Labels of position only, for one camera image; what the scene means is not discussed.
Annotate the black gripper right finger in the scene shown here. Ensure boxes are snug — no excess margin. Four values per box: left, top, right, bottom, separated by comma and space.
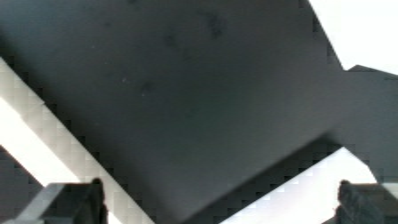
336, 180, 398, 224

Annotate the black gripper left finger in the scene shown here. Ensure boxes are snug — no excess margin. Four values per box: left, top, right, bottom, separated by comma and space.
11, 179, 109, 224

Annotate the white U-shaped boundary frame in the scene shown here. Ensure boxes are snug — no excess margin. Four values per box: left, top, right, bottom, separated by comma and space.
0, 56, 398, 224

